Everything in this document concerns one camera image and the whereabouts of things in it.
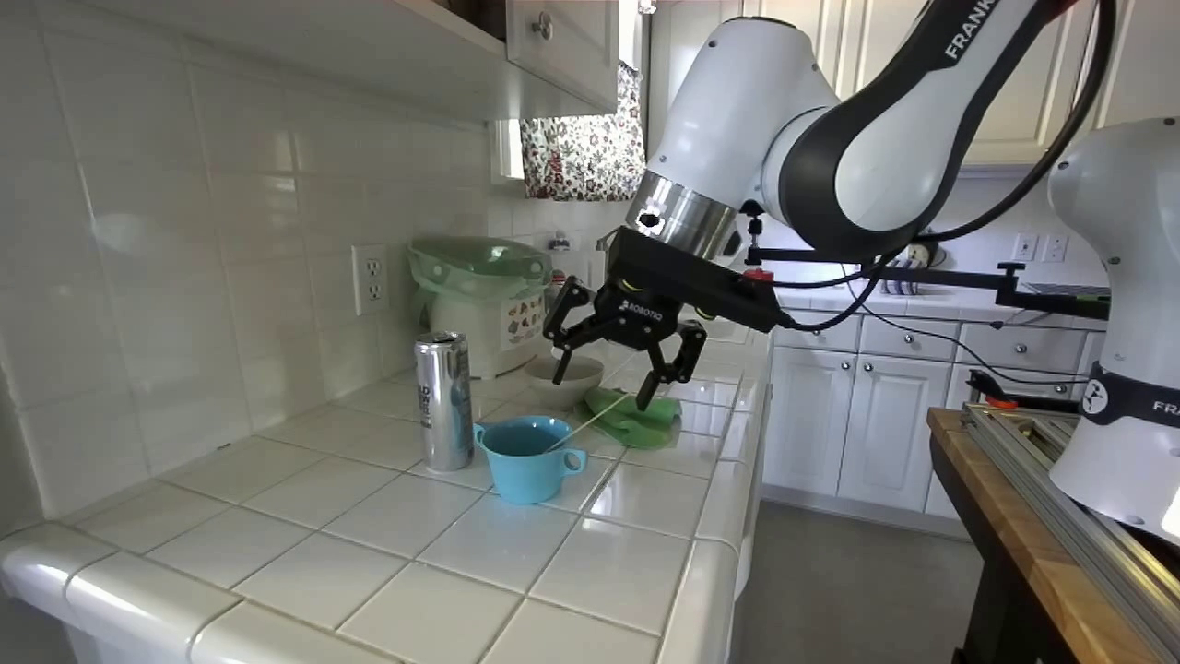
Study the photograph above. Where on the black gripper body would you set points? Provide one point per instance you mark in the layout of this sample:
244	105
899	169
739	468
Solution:
646	291

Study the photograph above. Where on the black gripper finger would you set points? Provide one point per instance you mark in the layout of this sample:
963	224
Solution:
672	369
554	328

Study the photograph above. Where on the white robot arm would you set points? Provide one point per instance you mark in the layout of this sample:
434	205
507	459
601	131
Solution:
759	131

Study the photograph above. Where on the white bowl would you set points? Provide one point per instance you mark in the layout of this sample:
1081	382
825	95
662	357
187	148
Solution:
563	384

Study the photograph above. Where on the white appliance with green lid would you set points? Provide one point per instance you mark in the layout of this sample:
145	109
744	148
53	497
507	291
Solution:
485	291

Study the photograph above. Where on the green cloth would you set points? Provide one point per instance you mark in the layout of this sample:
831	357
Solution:
630	422

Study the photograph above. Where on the floral window curtain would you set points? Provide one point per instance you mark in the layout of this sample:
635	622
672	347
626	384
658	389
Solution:
587	158

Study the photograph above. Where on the silver metal can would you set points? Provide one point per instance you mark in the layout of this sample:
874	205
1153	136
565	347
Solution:
444	399

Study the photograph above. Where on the white lower cabinets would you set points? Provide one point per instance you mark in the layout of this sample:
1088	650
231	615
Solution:
849	404

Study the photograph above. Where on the blue ceramic cup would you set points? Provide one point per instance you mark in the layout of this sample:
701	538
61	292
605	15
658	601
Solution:
534	459

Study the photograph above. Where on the wall power outlet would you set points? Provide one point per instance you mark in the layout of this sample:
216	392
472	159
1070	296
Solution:
370	280

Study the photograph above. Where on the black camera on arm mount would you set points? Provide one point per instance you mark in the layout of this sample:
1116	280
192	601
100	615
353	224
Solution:
908	266

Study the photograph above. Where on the wooden table with rail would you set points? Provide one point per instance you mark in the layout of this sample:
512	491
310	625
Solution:
1060	585

